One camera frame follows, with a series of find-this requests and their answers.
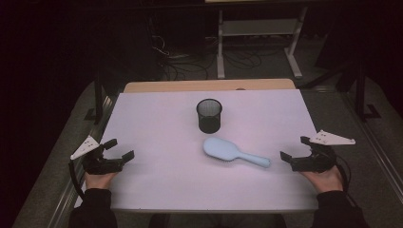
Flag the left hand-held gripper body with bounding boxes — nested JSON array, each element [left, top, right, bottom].
[[69, 135, 125, 176]]

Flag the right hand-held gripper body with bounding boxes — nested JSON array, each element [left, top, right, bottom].
[[290, 129, 356, 174]]

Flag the light blue hairbrush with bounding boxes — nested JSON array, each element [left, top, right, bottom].
[[202, 136, 273, 169]]

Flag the black mesh pen cup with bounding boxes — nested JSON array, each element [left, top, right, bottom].
[[196, 98, 223, 135]]

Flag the person's left hand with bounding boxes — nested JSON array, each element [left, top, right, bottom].
[[84, 170, 117, 191]]

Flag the person's right hand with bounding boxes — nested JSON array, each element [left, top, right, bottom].
[[300, 165, 345, 195]]

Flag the white table cover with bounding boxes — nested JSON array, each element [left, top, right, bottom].
[[74, 88, 319, 212]]

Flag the black metal stand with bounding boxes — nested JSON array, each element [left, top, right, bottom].
[[354, 60, 383, 122], [84, 75, 107, 125]]

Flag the white metal stand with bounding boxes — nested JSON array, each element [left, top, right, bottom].
[[216, 6, 309, 80]]

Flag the metal floor rail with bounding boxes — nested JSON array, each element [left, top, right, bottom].
[[47, 94, 116, 228], [341, 91, 403, 204]]

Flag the left hand-held gripper cable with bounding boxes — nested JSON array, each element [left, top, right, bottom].
[[67, 161, 87, 201]]

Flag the hand-held gripper cable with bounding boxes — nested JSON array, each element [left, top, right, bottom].
[[335, 154, 353, 195], [67, 161, 87, 201]]

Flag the right hand-held gripper cable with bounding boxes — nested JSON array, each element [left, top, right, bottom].
[[335, 154, 353, 195]]

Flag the tangle of black floor cables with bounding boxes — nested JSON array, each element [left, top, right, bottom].
[[147, 17, 264, 82]]

